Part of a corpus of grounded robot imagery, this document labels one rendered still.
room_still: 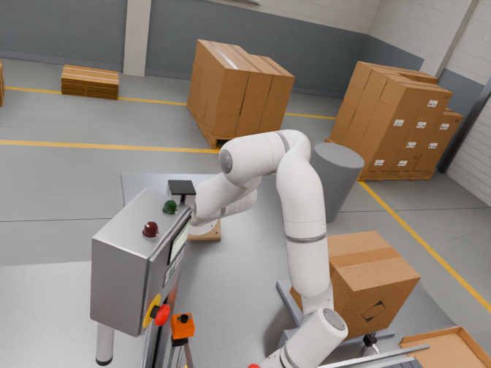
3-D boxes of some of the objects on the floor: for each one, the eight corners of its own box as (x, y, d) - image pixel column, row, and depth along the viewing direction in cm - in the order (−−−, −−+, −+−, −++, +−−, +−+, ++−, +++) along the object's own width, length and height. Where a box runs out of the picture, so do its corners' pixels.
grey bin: (306, 227, 331) (330, 167, 300) (285, 197, 366) (305, 140, 335) (348, 225, 350) (375, 169, 318) (324, 196, 385) (346, 143, 353)
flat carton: (61, 94, 447) (60, 77, 436) (65, 79, 488) (64, 63, 477) (118, 100, 470) (118, 85, 460) (117, 85, 511) (118, 71, 500)
